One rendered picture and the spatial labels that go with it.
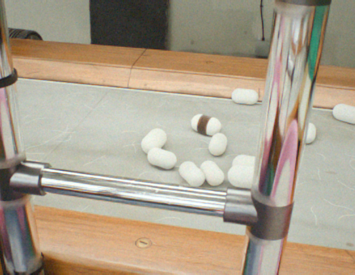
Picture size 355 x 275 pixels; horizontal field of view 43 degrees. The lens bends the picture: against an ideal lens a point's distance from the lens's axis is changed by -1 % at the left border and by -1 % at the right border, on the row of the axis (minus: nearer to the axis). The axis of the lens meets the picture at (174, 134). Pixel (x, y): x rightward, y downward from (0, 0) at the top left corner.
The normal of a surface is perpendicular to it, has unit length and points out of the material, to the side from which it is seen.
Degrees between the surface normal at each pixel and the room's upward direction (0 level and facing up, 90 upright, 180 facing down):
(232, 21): 90
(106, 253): 0
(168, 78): 45
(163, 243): 0
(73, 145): 0
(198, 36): 89
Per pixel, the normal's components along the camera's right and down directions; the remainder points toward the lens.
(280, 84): -0.62, 0.36
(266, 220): -0.34, 0.43
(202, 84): -0.11, -0.30
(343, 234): 0.03, -0.88
